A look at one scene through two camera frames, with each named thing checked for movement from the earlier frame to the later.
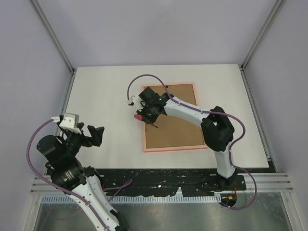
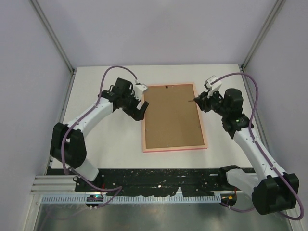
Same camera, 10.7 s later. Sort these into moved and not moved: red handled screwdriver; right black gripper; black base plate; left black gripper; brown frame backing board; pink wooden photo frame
Moved: red handled screwdriver; left black gripper; right black gripper
Not moved: black base plate; brown frame backing board; pink wooden photo frame
